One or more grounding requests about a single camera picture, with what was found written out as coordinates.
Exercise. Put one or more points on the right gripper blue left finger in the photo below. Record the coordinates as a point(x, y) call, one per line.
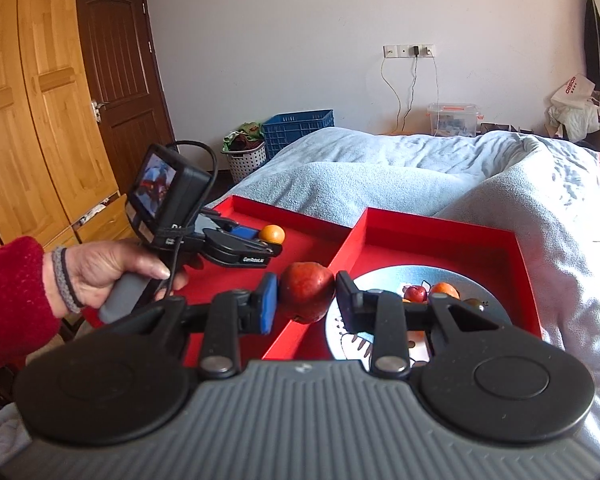
point(228, 315)

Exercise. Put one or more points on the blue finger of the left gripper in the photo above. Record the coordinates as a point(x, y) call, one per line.
point(238, 230)

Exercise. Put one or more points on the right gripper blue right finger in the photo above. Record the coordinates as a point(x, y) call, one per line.
point(386, 316)

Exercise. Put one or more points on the small yellow orange fruit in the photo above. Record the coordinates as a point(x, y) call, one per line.
point(272, 234)

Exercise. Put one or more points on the red sleeve left forearm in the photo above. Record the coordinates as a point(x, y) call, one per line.
point(27, 321)

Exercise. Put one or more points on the person's left hand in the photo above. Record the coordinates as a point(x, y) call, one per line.
point(94, 268)

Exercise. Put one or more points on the small red cherry apple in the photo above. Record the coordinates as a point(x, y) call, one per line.
point(415, 293)

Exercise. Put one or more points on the blue cartoon tiger plate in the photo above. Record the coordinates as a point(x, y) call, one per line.
point(349, 346)

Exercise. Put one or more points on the orange tangerine back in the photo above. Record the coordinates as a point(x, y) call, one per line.
point(445, 289)

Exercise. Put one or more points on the red box left tray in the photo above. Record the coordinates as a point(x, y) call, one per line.
point(307, 240)

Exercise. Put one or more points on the red box tray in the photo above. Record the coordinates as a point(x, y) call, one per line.
point(491, 257)
point(307, 240)

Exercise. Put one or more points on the white laundry basket with clothes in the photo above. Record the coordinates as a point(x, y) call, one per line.
point(244, 150)

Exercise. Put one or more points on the blue plastic crate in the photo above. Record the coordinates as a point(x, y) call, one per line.
point(284, 129)

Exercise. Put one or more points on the red box right tray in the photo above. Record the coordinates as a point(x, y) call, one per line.
point(491, 257)

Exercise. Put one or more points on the light wooden wardrobe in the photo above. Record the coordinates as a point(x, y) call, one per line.
point(56, 182)

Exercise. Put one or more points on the clear plastic storage box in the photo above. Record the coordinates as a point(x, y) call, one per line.
point(453, 119)

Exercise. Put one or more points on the light blue blanket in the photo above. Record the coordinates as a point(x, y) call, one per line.
point(545, 191)

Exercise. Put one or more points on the dark brown wooden door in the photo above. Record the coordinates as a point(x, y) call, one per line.
point(124, 82)

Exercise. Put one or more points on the pile of clothes and bags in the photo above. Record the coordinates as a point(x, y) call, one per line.
point(574, 113)

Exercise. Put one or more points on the black camera display on gripper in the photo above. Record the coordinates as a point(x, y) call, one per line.
point(167, 195)

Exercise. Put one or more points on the white wall socket strip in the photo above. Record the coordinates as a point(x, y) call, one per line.
point(408, 51)

